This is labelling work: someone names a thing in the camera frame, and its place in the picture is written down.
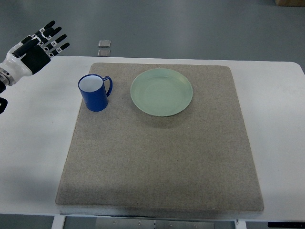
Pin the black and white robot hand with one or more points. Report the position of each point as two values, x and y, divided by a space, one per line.
31 54

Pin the blue mug white inside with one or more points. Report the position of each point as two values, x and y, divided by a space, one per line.
95 91

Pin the lower grey floor plate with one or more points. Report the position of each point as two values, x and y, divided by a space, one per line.
104 53

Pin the grey floor plate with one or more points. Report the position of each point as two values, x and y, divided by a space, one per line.
104 43
104 53

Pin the upper grey floor plate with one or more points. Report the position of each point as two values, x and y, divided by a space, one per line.
104 43

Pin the light green plate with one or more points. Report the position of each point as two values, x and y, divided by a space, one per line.
161 92

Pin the beige felt mat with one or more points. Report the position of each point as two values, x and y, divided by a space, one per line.
197 160

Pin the cardboard box corner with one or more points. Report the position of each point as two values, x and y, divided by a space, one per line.
290 3

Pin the white table frame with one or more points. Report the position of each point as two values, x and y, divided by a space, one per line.
59 221

